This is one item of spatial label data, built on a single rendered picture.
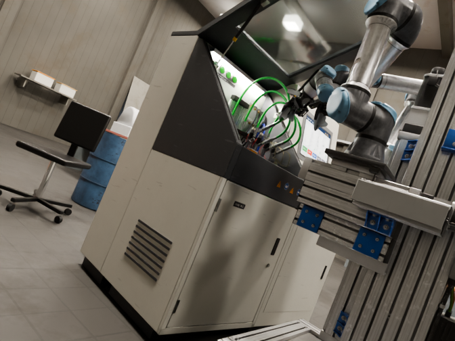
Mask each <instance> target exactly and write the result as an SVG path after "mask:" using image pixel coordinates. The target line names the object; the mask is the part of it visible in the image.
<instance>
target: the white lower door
mask: <svg viewBox="0 0 455 341"><path fill-rule="evenodd" d="M296 212H297V209H295V208H293V207H290V206H287V205H285V204H283V203H281V202H278V201H276V200H273V199H271V198H269V197H267V196H264V195H261V194H259V193H257V192H255V191H252V190H250V189H247V188H245V187H243V186H241V185H238V184H235V183H233V182H231V181H228V180H226V182H225V185H224V187H223V190H222V192H221V195H220V197H219V199H218V202H217V205H216V207H215V209H214V211H213V214H212V217H211V220H210V221H209V224H208V226H207V229H206V231H205V233H204V236H203V238H202V241H201V243H200V246H199V248H198V251H197V253H196V256H195V258H194V260H193V263H192V266H191V267H190V270H189V273H188V275H187V277H186V280H185V282H184V285H183V287H182V289H181V292H180V294H179V297H178V299H177V302H176V304H175V307H174V309H173V312H172V313H171V316H170V319H169V322H168V324H167V327H180V326H191V325H211V324H222V323H242V322H252V321H253V319H254V317H255V314H256V312H257V309H258V307H259V304H260V302H261V299H262V297H263V294H264V292H265V289H266V287H267V284H268V282H269V279H270V277H271V275H272V272H273V270H274V267H275V265H276V262H277V259H278V257H279V255H280V252H281V249H282V247H283V245H284V242H285V239H286V236H287V235H288V232H289V229H290V226H291V225H292V222H293V219H294V217H295V215H296Z"/></svg>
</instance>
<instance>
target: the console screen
mask: <svg viewBox="0 0 455 341"><path fill-rule="evenodd" d="M313 122H314V115H313V114H312V113H311V112H308V113H306V115H304V117H303V122H302V127H301V129H302V134H301V139H300V141H299V145H298V150H297V155H298V157H299V159H300V160H302V161H304V159H305V157H306V156H307V157H310V158H313V159H314V160H319V161H322V162H326V163H328V161H329V156H328V155H327V154H326V153H324V151H325V149H326V148H329V149H330V148H331V143H332V134H333V132H332V131H330V130H329V129H328V128H327V127H320V128H319V129H318V130H317V131H314V128H313Z"/></svg>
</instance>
